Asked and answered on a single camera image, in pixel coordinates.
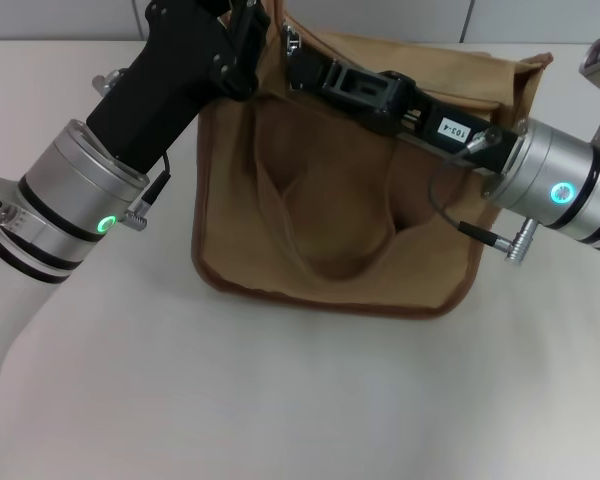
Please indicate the khaki canvas food bag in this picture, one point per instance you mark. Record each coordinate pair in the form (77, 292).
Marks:
(340, 210)

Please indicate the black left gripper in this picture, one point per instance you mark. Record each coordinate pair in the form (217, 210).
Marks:
(175, 75)

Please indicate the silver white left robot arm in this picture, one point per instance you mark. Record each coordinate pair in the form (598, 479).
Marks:
(65, 200)

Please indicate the silver metal zipper pull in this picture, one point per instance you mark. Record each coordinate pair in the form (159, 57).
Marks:
(291, 36)

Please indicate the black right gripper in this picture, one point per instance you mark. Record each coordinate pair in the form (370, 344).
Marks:
(440, 132)

